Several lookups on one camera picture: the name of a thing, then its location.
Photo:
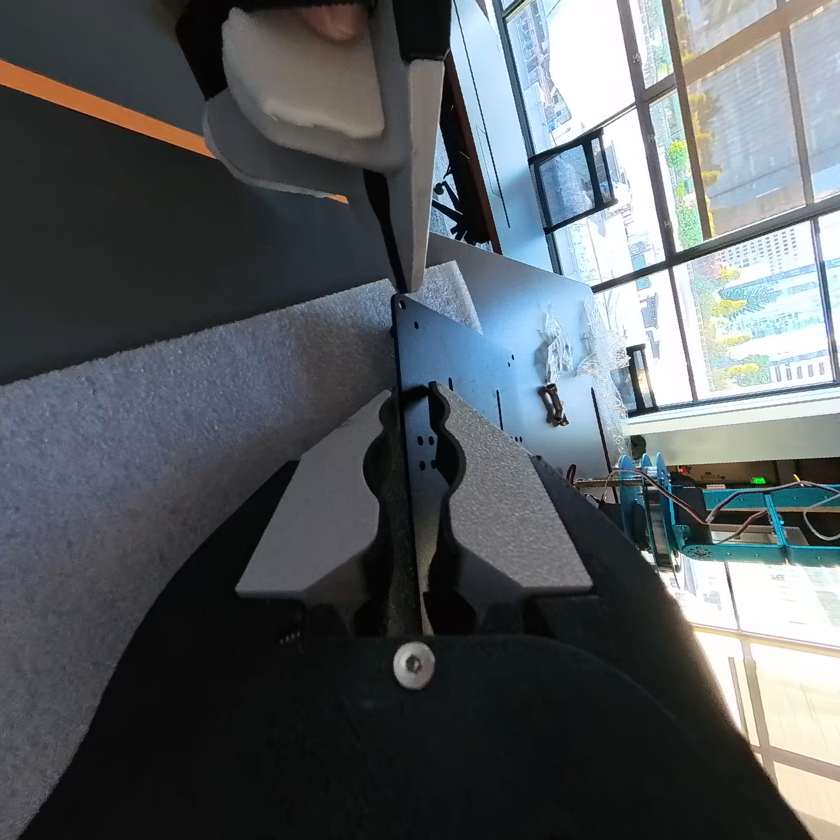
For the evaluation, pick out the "metal cross socket wrench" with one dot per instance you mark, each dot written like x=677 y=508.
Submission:
x=554 y=405

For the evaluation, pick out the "person's left hand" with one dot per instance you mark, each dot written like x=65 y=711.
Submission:
x=334 y=23

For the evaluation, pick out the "crumpled clear plastic wrap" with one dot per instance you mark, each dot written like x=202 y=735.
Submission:
x=607 y=367

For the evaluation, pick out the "black metal base plate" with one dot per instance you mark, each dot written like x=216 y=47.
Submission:
x=446 y=367

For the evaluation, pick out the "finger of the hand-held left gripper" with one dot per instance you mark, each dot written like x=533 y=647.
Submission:
x=423 y=164

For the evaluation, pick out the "black mesh office chair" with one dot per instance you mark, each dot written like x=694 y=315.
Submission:
x=568 y=184

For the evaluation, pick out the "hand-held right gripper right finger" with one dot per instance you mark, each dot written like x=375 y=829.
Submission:
x=518 y=525

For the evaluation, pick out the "teal toy robot arm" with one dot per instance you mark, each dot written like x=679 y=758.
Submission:
x=656 y=505

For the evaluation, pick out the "small clear plastic bag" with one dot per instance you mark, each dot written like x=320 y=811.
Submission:
x=556 y=331
x=554 y=367

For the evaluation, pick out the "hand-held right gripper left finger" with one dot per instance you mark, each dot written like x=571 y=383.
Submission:
x=308 y=525

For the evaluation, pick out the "black metal frame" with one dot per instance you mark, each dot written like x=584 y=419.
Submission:
x=635 y=377

